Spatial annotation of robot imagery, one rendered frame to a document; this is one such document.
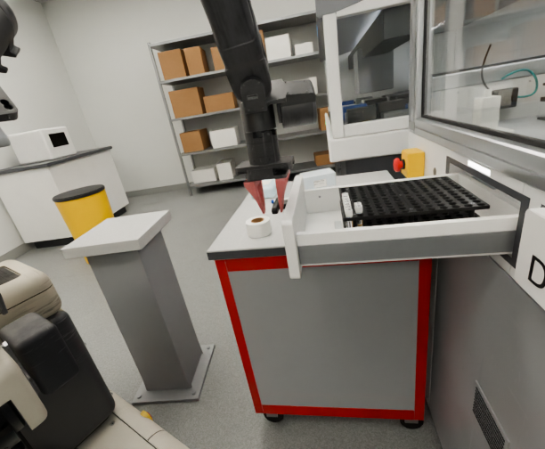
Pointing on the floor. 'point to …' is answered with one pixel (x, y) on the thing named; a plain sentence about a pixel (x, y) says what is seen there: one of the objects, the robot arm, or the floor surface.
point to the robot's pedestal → (147, 305)
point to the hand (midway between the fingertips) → (272, 208)
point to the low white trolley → (325, 324)
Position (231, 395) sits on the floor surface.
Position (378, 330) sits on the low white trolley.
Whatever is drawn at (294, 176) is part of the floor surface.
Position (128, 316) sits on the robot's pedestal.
